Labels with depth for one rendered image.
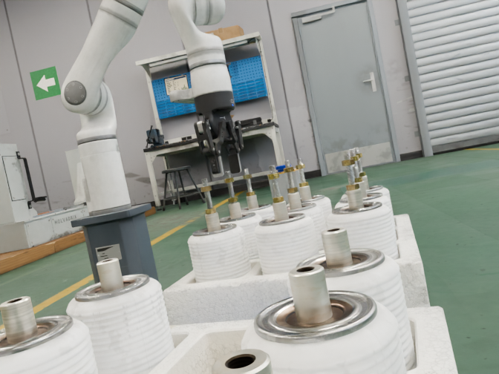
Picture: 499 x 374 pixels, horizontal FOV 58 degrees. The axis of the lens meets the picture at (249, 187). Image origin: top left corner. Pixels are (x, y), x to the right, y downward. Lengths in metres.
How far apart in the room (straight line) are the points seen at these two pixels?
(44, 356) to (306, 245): 0.43
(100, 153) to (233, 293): 0.55
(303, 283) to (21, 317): 0.23
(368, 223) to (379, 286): 0.30
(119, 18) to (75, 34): 5.88
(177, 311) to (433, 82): 5.58
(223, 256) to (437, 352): 0.41
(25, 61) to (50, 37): 0.51
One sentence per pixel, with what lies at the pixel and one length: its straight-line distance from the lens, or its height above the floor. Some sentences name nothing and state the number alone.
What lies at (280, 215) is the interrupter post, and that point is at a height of 0.26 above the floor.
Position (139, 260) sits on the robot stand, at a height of 0.18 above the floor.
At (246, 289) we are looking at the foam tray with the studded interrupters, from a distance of 0.69.
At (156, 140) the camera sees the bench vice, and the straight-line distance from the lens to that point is 5.45.
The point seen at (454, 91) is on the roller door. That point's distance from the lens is 6.16.
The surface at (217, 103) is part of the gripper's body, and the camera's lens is 0.84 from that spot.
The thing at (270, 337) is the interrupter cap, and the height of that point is 0.25.
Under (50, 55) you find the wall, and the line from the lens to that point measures 7.12.
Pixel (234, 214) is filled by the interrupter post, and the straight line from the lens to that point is 0.86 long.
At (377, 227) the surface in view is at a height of 0.23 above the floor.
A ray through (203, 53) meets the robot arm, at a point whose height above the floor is 0.56.
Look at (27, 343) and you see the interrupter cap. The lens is 0.38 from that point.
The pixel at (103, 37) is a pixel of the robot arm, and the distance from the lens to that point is 1.12.
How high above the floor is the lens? 0.35
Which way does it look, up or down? 3 degrees down
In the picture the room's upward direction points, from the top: 11 degrees counter-clockwise
